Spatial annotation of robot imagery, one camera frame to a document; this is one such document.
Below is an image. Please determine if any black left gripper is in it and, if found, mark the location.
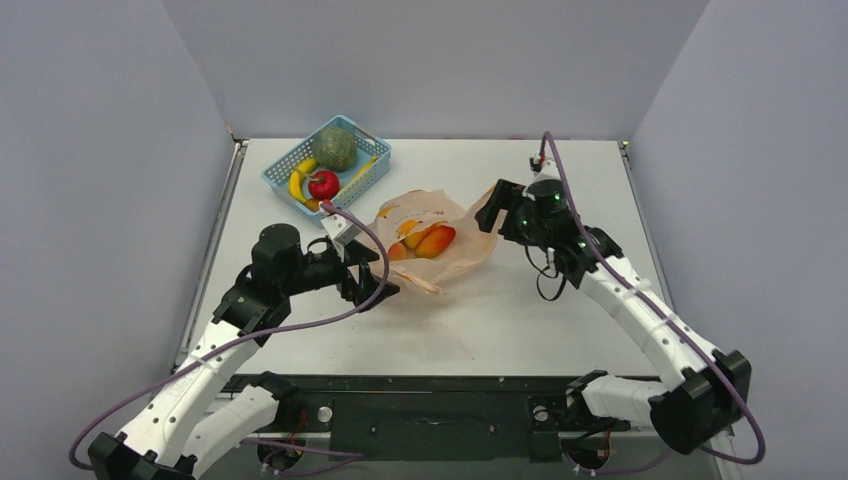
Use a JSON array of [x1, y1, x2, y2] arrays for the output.
[[281, 238, 399, 310]]

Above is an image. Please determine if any orange translucent plastic bag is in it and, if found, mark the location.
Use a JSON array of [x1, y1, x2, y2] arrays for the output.
[[369, 188, 497, 295]]

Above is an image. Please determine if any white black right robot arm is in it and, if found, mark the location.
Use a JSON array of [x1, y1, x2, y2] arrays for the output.
[[474, 179, 752, 454]]

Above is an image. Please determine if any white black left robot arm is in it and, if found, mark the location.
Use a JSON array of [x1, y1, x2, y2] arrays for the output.
[[88, 216, 399, 479]]

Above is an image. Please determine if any fake peach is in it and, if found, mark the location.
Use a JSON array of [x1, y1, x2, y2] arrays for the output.
[[387, 242, 409, 262]]

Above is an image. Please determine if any orange fake mango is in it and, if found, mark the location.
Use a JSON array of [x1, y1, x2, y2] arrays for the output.
[[403, 223, 456, 259]]

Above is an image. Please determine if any brown fake kiwi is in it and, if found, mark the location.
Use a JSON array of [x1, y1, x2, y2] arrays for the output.
[[303, 198, 323, 212]]

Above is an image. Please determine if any red fake tomato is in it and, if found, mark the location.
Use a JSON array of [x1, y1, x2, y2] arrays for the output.
[[307, 170, 341, 201]]

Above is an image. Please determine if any yellow fake banana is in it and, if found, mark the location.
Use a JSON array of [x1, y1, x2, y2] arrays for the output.
[[288, 157, 318, 204]]

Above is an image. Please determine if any thin yellow chili pepper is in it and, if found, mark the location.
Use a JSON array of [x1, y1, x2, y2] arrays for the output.
[[348, 155, 378, 185]]

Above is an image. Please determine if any light blue perforated basket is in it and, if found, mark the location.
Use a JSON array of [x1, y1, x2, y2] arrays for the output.
[[261, 115, 392, 225]]

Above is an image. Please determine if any green netted melon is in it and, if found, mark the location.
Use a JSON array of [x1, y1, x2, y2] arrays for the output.
[[311, 126, 357, 172]]

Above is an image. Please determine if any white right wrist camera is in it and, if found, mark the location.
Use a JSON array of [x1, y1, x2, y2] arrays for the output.
[[528, 153, 562, 186]]

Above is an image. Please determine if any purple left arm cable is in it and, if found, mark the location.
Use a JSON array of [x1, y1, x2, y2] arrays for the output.
[[68, 201, 392, 472]]

